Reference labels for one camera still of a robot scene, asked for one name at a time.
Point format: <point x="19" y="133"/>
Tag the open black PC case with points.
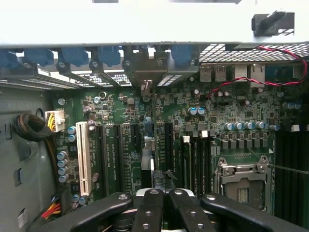
<point x="96" y="24"/>

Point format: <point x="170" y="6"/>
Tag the green motherboard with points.
<point x="120" y="106"/>

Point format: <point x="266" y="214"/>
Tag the long black expansion slot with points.
<point x="102" y="157"/>
<point x="169" y="145"/>
<point x="118" y="157"/>

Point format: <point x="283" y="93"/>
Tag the white power connector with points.
<point x="59" y="120"/>

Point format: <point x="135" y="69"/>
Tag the silver USB port block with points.
<point x="220" y="73"/>
<point x="206" y="73"/>

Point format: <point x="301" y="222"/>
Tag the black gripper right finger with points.
<point x="190" y="215"/>

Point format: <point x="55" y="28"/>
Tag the blue card retention clip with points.
<point x="72" y="56"/>
<point x="182" y="55"/>
<point x="108" y="56"/>
<point x="38" y="58"/>

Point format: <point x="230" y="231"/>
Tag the metal CPU socket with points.
<point x="241" y="170"/>

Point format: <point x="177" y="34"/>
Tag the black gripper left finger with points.
<point x="149" y="212"/>

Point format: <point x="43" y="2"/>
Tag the silver socket locking lever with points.
<point x="289" y="169"/>

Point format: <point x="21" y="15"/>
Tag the short black expansion slot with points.
<point x="135" y="137"/>

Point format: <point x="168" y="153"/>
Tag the silver network port block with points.
<point x="241" y="72"/>
<point x="257" y="75"/>

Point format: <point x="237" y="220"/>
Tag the black RAM slot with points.
<point x="210" y="169"/>
<point x="196" y="164"/>
<point x="204" y="164"/>

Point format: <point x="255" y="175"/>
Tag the black lock bracket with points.
<point x="265" y="24"/>

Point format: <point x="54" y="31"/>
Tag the white PCI expansion slot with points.
<point x="83" y="157"/>

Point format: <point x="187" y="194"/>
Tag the grey power supply unit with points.
<point x="29" y="157"/>

